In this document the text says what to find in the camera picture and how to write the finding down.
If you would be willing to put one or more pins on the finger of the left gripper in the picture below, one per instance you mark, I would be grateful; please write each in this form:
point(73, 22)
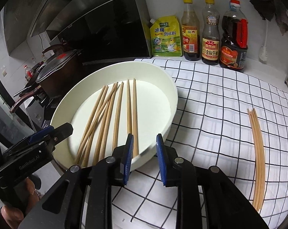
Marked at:
point(56, 134)

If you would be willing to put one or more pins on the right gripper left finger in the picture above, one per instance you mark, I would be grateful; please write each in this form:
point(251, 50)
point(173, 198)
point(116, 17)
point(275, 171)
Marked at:
point(125, 164)

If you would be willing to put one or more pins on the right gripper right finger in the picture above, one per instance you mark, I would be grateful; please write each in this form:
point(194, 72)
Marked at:
point(162, 158)

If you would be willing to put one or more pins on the wooden chopstick bowl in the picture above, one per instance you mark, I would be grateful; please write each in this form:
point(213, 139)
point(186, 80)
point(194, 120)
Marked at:
point(103, 103)
point(89, 122)

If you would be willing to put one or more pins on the black gas stove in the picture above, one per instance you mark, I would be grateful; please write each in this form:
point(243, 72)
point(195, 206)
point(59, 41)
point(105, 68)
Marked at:
point(40, 110)

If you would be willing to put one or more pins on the white round bowl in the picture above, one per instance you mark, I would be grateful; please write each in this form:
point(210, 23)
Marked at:
point(156, 107)

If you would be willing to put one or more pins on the brown pot with lid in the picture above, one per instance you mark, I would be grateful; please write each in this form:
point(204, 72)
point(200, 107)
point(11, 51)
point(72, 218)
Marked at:
point(55, 77)

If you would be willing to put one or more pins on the white black checked cloth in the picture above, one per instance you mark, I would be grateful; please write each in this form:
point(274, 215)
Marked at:
point(211, 127)

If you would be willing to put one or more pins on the red cap plastic bottle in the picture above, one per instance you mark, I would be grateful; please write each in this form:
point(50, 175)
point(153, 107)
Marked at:
point(28, 73)

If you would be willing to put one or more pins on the yellow green seasoning pouch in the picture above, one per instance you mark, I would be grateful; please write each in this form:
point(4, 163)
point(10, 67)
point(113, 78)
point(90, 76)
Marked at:
point(165, 37)

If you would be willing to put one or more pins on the clear yellow cap sauce bottle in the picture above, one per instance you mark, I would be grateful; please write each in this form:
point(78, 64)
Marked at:
point(210, 34)

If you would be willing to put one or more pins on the dark soy sauce jug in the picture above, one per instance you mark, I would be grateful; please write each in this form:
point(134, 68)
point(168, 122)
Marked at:
point(235, 36)

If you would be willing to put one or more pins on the yellow cap vinegar bottle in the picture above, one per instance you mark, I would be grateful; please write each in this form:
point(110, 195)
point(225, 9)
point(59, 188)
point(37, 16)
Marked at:
point(190, 32)

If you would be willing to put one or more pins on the white dish brush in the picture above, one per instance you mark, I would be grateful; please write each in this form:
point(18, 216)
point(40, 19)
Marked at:
point(263, 56)

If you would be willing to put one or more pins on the dark hanging rag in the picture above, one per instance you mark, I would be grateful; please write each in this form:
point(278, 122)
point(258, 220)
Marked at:
point(269, 9)

